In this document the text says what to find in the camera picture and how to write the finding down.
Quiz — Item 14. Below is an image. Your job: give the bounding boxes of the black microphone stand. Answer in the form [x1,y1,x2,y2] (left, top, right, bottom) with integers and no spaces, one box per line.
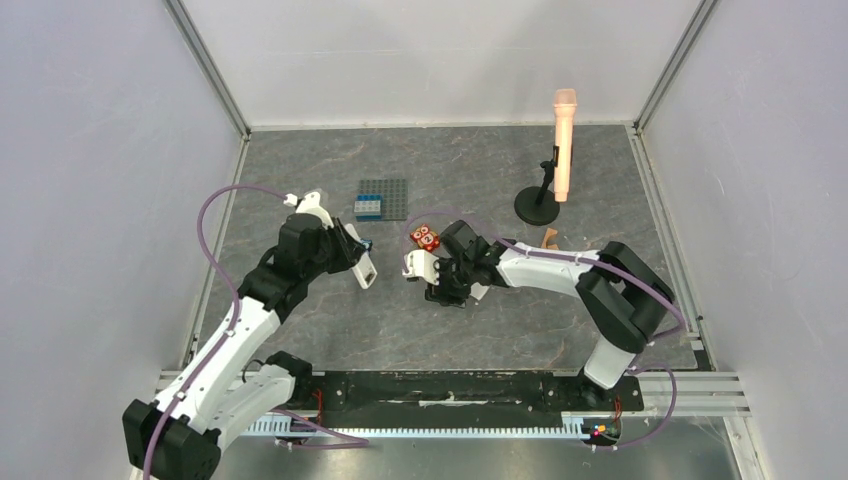
[513,146,560,226]

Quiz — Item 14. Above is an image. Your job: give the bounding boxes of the grey lego baseplate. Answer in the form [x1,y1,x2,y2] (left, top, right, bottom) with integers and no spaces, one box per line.
[354,178,409,221]

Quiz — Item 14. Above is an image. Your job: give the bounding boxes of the red owl toy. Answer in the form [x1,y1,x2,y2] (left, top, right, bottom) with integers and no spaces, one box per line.
[409,224,441,253]

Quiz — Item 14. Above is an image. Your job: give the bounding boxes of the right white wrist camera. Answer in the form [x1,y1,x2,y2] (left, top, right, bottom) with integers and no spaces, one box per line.
[402,249,440,285]

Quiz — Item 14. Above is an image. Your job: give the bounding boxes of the white battery cover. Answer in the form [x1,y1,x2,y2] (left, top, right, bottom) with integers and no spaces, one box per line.
[469,283,489,301]

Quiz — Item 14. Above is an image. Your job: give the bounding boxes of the blue grey lego brick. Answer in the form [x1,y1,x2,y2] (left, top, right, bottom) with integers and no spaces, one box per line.
[353,194,382,221]

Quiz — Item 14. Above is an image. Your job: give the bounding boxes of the brown wooden block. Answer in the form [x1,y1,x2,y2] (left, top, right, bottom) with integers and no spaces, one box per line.
[541,228,559,250]

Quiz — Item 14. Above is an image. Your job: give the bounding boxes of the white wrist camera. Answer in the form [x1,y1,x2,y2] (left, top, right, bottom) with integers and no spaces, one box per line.
[283,191,334,229]
[402,249,440,285]

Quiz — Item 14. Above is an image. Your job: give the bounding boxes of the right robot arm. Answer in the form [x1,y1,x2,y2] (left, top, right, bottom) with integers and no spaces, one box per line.
[403,220,682,408]

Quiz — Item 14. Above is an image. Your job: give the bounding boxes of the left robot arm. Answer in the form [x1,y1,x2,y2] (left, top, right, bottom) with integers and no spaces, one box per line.
[122,213,377,479]

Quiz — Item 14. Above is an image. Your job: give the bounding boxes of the white cable duct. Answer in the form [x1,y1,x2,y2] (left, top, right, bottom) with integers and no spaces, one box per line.
[241,413,620,441]

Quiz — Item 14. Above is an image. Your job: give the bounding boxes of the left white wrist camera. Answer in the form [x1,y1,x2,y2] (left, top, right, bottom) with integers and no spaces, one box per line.
[283,191,334,229]

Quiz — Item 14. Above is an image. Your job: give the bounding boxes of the white remote control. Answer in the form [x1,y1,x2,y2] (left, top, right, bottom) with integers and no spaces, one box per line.
[344,223,378,290]

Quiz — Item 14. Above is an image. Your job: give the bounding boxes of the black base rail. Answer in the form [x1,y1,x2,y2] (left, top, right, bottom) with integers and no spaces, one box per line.
[285,370,644,430]

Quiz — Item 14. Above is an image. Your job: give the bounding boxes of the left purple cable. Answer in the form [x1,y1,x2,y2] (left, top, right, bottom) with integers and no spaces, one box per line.
[142,184,299,480]

